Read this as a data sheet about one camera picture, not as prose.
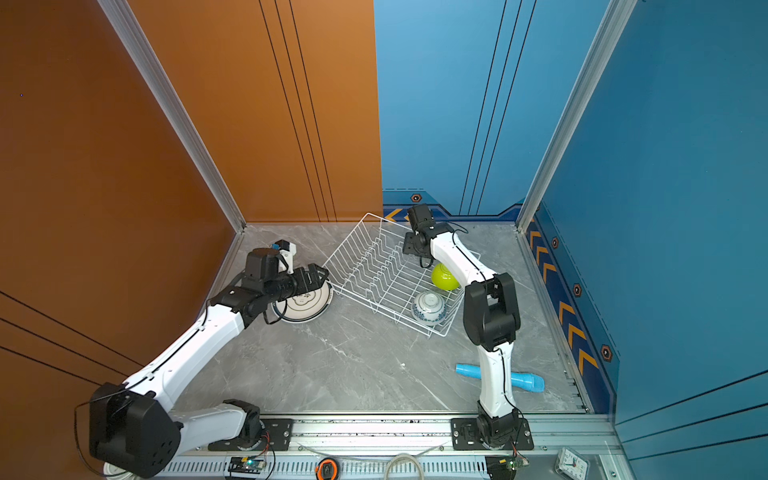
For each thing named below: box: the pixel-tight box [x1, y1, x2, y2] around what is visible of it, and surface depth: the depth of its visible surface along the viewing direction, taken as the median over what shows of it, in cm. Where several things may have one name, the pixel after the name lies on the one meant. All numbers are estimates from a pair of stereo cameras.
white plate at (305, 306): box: [271, 281, 334, 324], surface depth 94 cm
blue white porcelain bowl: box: [412, 291, 447, 324], surface depth 91 cm
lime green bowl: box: [431, 262, 461, 291], surface depth 99 cm
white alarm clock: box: [554, 447, 590, 480], surface depth 69 cm
